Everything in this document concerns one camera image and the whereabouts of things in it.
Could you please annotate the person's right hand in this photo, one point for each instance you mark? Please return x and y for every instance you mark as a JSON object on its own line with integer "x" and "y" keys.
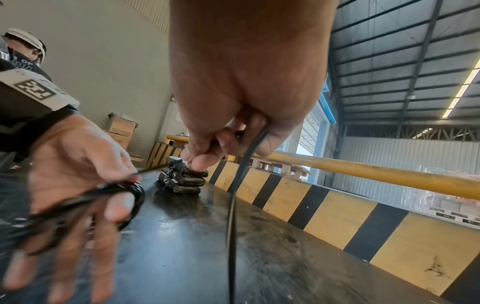
{"x": 243, "y": 74}

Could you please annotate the person's left hand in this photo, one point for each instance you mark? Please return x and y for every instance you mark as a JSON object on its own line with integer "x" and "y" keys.
{"x": 71, "y": 160}

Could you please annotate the closed cardboard box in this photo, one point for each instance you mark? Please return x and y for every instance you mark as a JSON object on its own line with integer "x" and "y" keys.
{"x": 118, "y": 139}

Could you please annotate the open cardboard box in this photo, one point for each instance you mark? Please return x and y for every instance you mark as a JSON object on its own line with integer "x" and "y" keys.
{"x": 123, "y": 124}

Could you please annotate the wooden pallet stack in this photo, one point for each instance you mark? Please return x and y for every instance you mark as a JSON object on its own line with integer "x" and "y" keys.
{"x": 279, "y": 167}

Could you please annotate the person's dark printed shirt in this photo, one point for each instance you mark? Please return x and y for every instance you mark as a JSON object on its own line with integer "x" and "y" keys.
{"x": 18, "y": 63}

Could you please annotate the stack of wrapped black bundles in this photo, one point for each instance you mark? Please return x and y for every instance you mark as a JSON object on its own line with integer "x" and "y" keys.
{"x": 184, "y": 179}

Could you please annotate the yellow black striped barrier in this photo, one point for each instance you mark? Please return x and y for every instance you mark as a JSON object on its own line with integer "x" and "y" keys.
{"x": 337, "y": 219}

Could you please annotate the wrapped goods on pallets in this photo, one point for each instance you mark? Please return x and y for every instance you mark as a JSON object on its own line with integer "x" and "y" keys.
{"x": 455, "y": 207}

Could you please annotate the black wrist camera with marker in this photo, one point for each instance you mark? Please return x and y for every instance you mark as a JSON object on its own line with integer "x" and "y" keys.
{"x": 26, "y": 98}

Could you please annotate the yellow pipe rail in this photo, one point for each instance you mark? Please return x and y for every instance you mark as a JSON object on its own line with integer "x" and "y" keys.
{"x": 360, "y": 172}

